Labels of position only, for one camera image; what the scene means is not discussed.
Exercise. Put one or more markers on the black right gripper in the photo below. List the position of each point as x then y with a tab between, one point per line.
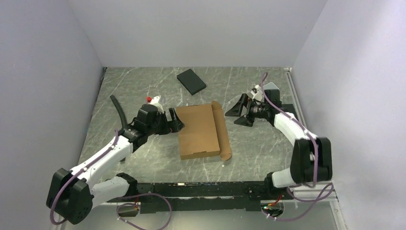
236	111

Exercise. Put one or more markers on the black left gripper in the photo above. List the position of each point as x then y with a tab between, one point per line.
174	125

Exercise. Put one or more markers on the brown cardboard box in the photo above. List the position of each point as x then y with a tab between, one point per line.
205	133

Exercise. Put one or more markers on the aluminium frame rail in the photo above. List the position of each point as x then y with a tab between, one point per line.
79	196

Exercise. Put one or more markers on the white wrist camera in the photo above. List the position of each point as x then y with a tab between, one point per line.
256	93
156	101

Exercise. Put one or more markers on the white translucent plastic case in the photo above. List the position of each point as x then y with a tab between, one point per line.
270	86

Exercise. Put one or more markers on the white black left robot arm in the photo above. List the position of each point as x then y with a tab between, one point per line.
125	142

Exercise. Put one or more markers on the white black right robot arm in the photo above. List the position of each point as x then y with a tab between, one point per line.
311	158

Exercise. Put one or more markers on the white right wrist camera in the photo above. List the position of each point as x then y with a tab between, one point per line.
256	93

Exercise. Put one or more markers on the small black box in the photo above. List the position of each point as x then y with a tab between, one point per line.
191	81

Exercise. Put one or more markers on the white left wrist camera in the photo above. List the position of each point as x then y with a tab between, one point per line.
156	101

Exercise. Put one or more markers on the black rectangular block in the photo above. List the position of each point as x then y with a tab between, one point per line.
289	109

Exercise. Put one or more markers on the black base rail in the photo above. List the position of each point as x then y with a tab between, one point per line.
197	196

